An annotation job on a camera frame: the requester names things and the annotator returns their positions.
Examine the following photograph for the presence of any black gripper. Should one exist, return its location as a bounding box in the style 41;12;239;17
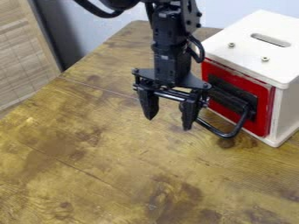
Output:
132;38;211;130

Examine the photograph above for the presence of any black metal drawer handle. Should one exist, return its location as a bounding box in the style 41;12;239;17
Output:
196;74;258;138

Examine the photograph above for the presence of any red drawer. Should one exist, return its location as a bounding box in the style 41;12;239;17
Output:
200;59;276;137

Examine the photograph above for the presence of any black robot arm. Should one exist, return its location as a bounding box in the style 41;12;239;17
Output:
73;0;211;130

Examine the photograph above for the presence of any white wooden box cabinet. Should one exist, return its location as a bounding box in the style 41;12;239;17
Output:
203;10;299;147

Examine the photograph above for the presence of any wooden slatted panel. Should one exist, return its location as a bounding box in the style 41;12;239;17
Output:
0;0;61;111

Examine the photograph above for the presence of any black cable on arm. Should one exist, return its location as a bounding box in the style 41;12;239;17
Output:
186;34;207;64

